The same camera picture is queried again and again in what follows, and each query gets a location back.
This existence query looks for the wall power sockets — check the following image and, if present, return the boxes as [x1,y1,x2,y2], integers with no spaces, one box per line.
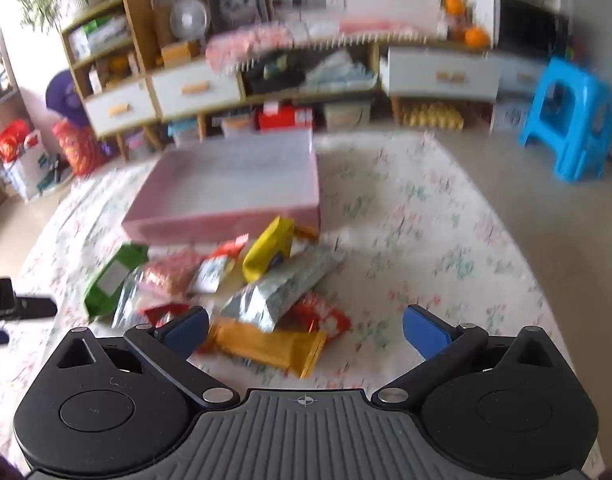
[273,0,347,11]

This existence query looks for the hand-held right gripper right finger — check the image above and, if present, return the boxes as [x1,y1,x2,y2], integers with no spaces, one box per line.
[376,304,560,408]

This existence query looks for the orange snack packet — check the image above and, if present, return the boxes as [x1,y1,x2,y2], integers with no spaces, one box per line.
[196,320,328,380]

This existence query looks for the black microwave oven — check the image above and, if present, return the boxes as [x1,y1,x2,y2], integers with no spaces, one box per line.
[493,0,572,59]

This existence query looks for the white paper bag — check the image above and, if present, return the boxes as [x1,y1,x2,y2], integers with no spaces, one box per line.
[3,130,51,202]

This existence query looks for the floral blanket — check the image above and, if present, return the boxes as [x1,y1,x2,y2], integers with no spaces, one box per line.
[0,132,604,480]

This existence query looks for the white drawer wooden handle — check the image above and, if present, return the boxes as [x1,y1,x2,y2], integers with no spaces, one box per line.
[379,47,502,102]
[496,55,548,94]
[83,80,160,139]
[151,62,245,119]

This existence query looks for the stack of papers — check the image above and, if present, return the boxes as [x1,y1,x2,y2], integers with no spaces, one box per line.
[68,15,130,59]

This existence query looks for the red box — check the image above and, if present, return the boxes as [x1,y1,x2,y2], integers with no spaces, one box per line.
[257,102,315,131]

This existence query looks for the red patterned gift bag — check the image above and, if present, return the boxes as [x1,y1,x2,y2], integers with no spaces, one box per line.
[53,117,108,177]

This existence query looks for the small red snack packet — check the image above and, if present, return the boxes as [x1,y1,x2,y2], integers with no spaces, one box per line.
[143,303,192,329]

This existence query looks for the small white desk fan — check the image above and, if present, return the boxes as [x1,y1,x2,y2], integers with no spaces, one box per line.
[168,0,210,44]

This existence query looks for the small red and white packet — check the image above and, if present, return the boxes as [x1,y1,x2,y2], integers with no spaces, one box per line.
[191,239,249,295]

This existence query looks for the row of yellow packets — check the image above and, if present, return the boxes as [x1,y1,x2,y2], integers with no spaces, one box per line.
[401,102,467,131]

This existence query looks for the red plastic bag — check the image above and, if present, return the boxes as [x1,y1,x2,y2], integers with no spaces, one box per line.
[0,120,35,164]

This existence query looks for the green snack packet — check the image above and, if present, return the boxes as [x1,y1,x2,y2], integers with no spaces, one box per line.
[83,242,150,323]

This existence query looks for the black bag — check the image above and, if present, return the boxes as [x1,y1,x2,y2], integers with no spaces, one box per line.
[243,57,307,96]

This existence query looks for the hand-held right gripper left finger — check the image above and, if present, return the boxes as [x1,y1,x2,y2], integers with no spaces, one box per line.
[56,305,236,408]

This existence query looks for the white printed carton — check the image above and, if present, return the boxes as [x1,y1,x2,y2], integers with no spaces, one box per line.
[490,100,530,134]

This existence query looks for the purple cap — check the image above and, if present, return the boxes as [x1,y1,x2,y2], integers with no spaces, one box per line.
[45,71,90,127]

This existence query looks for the wooden shelf cabinet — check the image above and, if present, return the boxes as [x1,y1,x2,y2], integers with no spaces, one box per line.
[60,0,504,161]

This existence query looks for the clear storage box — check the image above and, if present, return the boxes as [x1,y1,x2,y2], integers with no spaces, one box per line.
[323,102,373,131]

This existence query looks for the light blue storage box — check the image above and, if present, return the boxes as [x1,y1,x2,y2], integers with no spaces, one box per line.
[168,120,202,149]

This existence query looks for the pink cardboard box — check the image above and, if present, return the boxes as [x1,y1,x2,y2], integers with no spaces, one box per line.
[122,130,322,248]

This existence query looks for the silver foil snack packet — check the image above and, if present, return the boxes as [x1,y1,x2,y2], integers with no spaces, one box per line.
[220,240,347,334]

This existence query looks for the pink cloth runner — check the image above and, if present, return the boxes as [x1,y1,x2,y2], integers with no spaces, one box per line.
[205,19,423,74]

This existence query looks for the yellow snack packet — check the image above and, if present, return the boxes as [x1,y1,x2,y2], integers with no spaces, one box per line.
[242,216,320,284]

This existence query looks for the pile of folded cloths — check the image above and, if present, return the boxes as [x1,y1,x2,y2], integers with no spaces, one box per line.
[303,52,377,89]

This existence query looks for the blue plastic stool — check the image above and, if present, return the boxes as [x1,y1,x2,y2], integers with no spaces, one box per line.
[518,57,612,182]

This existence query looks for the clear packet of red snacks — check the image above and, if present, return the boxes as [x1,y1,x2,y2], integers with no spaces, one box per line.
[136,247,207,297]

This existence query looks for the small orange box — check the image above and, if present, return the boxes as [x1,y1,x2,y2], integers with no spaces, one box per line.
[160,40,202,64]

